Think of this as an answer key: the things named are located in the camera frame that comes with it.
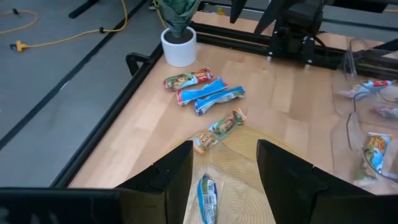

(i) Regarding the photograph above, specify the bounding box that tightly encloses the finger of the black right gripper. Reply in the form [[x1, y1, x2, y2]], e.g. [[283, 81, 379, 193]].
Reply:
[[229, 0, 248, 24], [254, 0, 293, 34]]

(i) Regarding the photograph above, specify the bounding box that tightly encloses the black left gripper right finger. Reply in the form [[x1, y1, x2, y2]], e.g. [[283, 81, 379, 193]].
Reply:
[[256, 139, 374, 224]]

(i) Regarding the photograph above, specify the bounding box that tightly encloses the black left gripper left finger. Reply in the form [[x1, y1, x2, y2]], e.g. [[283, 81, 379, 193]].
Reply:
[[116, 139, 195, 224]]

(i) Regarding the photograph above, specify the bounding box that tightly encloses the dark blue granola bar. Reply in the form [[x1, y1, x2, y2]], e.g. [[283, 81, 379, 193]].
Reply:
[[197, 173, 219, 224]]

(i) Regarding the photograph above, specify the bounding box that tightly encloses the red green granola bar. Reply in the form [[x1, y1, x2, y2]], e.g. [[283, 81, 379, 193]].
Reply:
[[371, 104, 398, 121], [163, 67, 214, 93]]

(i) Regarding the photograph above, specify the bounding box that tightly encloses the blue orange granola bar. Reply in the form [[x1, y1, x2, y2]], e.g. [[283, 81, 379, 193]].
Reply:
[[354, 132, 394, 184]]

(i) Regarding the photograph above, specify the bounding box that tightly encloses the bright blue granola bar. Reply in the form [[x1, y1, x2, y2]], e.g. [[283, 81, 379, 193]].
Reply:
[[193, 85, 246, 116], [176, 77, 229, 106]]

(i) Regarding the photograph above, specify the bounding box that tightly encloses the green brown granola bar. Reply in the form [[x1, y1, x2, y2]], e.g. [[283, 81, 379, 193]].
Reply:
[[192, 108, 248, 154]]

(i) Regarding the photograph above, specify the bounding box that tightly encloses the blue red granola bar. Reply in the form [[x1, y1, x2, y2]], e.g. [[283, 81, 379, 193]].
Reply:
[[337, 79, 393, 100]]

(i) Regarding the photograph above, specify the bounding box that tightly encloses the round woven yellow placemat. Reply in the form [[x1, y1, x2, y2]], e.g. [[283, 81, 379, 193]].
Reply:
[[183, 126, 312, 224]]

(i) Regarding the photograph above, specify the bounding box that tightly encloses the snake plant in white pot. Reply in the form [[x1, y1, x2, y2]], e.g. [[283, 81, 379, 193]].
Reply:
[[154, 0, 203, 68]]

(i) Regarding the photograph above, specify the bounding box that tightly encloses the black stand base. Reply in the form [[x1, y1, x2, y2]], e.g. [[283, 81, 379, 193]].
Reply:
[[68, 0, 100, 19]]

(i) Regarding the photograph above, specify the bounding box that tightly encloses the black aluminium table frame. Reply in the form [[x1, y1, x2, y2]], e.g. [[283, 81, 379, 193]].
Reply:
[[49, 0, 398, 189]]

